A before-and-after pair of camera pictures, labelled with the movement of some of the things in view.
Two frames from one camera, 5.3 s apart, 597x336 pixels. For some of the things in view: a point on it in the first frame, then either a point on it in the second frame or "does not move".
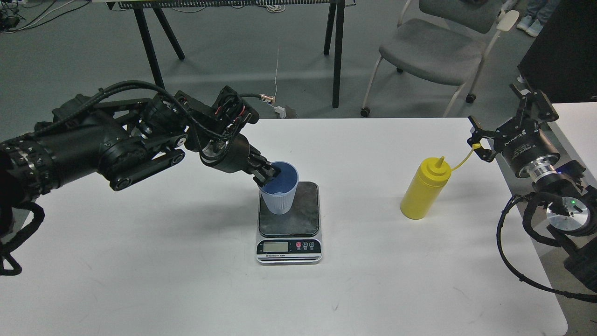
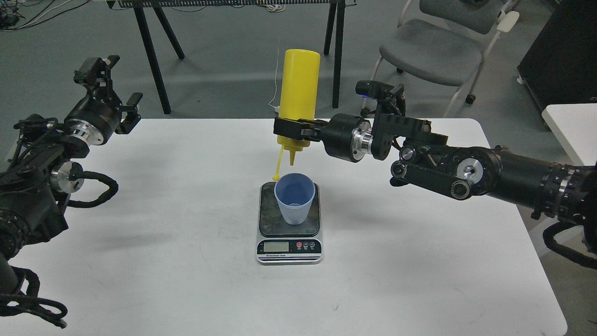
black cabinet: x=561 y=60 does not move
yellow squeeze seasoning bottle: x=427 y=187 -> x=299 y=94
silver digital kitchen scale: x=293 y=238 does not move
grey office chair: x=451 y=48 does not move
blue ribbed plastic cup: x=279 y=193 -> x=294 y=192
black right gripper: x=523 y=140 -> x=345 y=135
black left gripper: x=234 y=154 -> x=93 y=119
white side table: x=574 y=134 does not move
